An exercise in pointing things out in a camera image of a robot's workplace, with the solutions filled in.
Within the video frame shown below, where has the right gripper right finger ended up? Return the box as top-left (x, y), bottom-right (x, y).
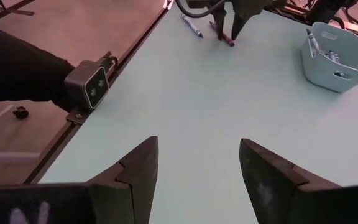
top-left (239, 138), bottom-right (358, 224)

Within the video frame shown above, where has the small black floor object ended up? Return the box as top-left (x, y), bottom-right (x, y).
top-left (12, 106), bottom-right (30, 120)

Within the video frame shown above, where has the black metal table frame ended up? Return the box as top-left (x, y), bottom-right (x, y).
top-left (23, 0), bottom-right (175, 185)

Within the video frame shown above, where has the clear plastic container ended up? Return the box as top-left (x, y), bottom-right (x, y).
top-left (301, 21), bottom-right (358, 93)

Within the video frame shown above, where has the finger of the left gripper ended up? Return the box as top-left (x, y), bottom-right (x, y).
top-left (212, 6), bottom-right (229, 41)
top-left (230, 2), bottom-right (264, 40)

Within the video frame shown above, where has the teal table mat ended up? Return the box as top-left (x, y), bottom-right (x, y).
top-left (39, 0), bottom-right (358, 224)

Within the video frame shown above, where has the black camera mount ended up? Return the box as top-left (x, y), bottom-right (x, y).
top-left (0, 20), bottom-right (76, 122)

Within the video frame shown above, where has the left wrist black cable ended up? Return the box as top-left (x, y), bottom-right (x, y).
top-left (174, 0), bottom-right (226, 19)

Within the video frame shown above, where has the grey table-level camera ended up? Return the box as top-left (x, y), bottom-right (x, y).
top-left (63, 58), bottom-right (110, 110)

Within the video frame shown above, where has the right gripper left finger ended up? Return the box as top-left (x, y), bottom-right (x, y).
top-left (0, 136), bottom-right (159, 224)

